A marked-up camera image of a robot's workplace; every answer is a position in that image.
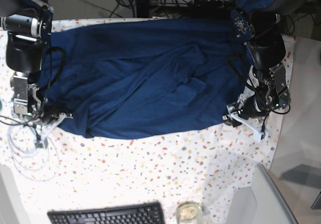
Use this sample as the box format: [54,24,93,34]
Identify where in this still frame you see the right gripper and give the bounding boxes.
[22,103,63,128]

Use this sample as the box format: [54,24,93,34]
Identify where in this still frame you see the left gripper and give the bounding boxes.
[227,95,269,120]

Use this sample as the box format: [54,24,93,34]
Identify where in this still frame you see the dark blue t-shirt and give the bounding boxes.
[48,18,250,140]

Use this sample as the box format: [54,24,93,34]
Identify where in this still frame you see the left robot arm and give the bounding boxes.
[231,0,308,120]

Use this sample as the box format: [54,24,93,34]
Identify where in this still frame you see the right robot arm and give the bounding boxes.
[1,0,65,126]

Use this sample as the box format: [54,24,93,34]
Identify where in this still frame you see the terrazzo patterned tablecloth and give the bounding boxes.
[1,20,283,223]

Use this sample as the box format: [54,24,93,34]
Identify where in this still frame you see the red lit power strip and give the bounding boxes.
[193,0,232,8]

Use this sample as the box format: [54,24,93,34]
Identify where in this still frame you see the black computer keyboard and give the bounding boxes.
[47,202,165,224]

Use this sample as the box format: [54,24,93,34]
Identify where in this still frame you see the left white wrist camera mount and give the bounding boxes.
[222,106,268,142]

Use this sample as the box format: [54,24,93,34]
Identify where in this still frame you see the coiled white cable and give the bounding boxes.
[6,126,60,184]

